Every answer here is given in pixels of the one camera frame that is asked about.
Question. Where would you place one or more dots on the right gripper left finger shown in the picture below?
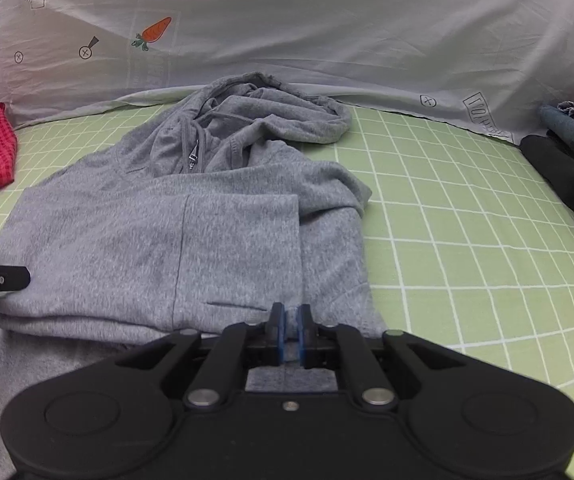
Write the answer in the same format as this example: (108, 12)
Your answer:
(240, 348)

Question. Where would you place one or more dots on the grey carrot print sheet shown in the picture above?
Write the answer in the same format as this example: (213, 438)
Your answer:
(485, 65)

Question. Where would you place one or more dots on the black folded garment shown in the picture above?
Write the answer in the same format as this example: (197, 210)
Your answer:
(554, 161)

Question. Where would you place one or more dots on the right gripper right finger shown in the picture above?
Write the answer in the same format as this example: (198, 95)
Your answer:
(344, 351)

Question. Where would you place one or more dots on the grey zip hoodie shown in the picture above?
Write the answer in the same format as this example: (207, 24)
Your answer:
(204, 216)

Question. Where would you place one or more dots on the green grid mat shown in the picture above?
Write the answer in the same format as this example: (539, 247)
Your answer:
(466, 245)

